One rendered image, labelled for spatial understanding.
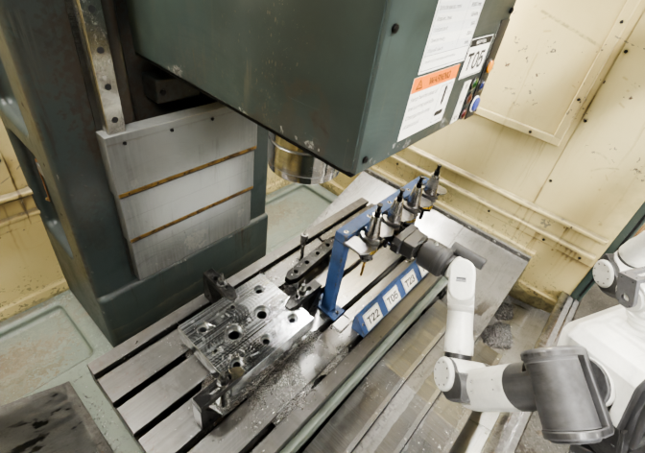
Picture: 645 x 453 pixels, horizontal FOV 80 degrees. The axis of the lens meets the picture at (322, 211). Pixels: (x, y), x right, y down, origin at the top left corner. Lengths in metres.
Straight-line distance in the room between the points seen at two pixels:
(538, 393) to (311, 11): 0.73
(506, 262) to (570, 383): 1.06
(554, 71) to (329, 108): 1.13
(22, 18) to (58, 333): 1.12
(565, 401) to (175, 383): 0.87
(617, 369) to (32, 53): 1.25
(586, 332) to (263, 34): 0.80
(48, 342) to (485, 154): 1.79
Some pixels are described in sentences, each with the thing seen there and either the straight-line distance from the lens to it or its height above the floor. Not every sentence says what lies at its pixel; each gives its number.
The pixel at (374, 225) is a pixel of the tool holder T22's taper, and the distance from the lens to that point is 1.04.
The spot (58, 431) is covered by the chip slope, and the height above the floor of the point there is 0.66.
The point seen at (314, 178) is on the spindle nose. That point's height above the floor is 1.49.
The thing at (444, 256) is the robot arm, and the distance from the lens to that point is 1.10.
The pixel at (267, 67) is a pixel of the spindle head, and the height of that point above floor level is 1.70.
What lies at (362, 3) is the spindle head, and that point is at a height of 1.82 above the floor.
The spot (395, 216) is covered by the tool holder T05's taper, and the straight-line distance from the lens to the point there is 1.13.
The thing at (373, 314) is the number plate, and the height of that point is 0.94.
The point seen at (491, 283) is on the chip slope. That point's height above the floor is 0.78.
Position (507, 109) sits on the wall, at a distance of 1.67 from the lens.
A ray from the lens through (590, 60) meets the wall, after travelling 1.58.
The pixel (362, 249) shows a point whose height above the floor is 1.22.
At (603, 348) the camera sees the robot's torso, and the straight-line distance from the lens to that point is 0.92.
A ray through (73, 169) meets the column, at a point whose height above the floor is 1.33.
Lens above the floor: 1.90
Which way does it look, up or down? 37 degrees down
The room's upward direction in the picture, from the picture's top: 9 degrees clockwise
